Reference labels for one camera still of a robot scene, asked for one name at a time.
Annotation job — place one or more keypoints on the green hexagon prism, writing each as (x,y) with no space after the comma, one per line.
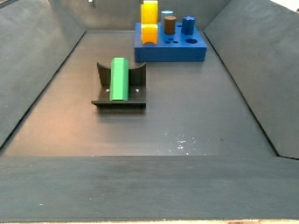
(118,80)

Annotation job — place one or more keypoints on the blue foam peg board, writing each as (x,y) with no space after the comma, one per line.
(173,48)

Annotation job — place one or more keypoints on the black curved cradle stand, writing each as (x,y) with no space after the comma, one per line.
(136,88)

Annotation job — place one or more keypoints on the brown cylinder peg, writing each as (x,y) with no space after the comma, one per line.
(168,28)

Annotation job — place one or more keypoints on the dark blue star peg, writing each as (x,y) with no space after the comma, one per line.
(187,25)

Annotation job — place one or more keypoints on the light blue cylinder peg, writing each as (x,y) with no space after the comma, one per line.
(164,14)

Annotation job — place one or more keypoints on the yellow arch block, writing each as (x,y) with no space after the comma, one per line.
(149,21)

